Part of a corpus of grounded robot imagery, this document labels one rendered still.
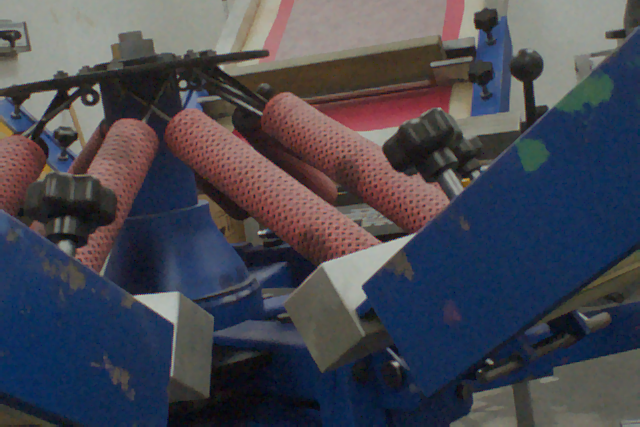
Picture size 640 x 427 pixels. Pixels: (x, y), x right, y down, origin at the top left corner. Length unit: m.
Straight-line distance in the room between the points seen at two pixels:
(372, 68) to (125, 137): 0.94
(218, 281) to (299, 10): 1.22
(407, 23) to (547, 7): 3.51
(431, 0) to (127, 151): 1.29
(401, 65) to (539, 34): 3.77
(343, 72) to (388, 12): 0.32
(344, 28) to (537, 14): 3.49
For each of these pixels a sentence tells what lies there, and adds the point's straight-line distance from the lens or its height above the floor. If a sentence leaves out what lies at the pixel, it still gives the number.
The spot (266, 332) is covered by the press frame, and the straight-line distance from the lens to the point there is 1.15.
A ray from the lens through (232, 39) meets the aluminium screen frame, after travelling 2.26.
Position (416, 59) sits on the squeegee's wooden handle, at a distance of 1.92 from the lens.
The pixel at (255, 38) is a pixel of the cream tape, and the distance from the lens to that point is 2.31.
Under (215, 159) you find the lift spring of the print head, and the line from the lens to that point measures 1.02.
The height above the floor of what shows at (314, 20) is 1.38.
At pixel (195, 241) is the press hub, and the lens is 1.21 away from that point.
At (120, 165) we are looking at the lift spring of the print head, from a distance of 1.02.
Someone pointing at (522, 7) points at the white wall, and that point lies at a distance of 5.68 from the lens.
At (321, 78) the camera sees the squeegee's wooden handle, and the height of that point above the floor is 1.26.
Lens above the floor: 1.28
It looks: 6 degrees down
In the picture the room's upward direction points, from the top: 9 degrees counter-clockwise
